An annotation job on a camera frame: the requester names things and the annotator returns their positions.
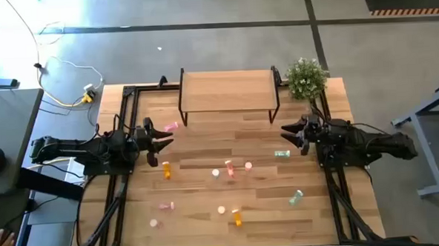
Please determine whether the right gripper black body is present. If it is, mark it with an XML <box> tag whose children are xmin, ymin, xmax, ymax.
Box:
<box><xmin>297</xmin><ymin>113</ymin><xmax>324</xmax><ymax>156</ymax></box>

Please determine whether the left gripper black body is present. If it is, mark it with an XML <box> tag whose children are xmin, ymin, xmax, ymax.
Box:
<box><xmin>134</xmin><ymin>117</ymin><xmax>158</xmax><ymax>169</ymax></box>

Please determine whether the potted green plant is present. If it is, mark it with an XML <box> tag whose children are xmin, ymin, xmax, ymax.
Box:
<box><xmin>283</xmin><ymin>56</ymin><xmax>331</xmax><ymax>102</ymax></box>

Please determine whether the white box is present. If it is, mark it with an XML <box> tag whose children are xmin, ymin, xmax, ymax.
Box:
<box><xmin>63</xmin><ymin>153</ymin><xmax>88</xmax><ymax>186</ymax></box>

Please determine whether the black bar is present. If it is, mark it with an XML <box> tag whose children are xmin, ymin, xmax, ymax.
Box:
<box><xmin>15</xmin><ymin>164</ymin><xmax>85</xmax><ymax>205</ymax></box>

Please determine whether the grey desk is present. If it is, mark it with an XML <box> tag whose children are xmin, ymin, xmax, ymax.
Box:
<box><xmin>0</xmin><ymin>87</ymin><xmax>49</xmax><ymax>196</ymax></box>

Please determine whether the blue metal leg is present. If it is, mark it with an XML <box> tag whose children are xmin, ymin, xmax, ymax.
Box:
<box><xmin>10</xmin><ymin>208</ymin><xmax>35</xmax><ymax>246</ymax></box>

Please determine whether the black aluminium rig frame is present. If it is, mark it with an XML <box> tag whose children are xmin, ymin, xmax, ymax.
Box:
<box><xmin>64</xmin><ymin>73</ymin><xmax>420</xmax><ymax>246</ymax></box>

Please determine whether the wooden shelf black metal frame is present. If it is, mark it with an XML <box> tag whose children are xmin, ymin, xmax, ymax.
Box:
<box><xmin>176</xmin><ymin>63</ymin><xmax>284</xmax><ymax>128</ymax></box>

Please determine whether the yellow cable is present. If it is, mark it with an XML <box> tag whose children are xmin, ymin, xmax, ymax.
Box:
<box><xmin>4</xmin><ymin>0</ymin><xmax>96</xmax><ymax>110</ymax></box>
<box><xmin>26</xmin><ymin>157</ymin><xmax>73</xmax><ymax>170</ymax></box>

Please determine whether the white cable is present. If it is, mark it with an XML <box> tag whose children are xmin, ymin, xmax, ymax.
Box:
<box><xmin>35</xmin><ymin>19</ymin><xmax>106</xmax><ymax>93</ymax></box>

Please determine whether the grey metal table frame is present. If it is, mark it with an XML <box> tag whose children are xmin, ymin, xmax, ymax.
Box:
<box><xmin>388</xmin><ymin>84</ymin><xmax>439</xmax><ymax>200</ymax></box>

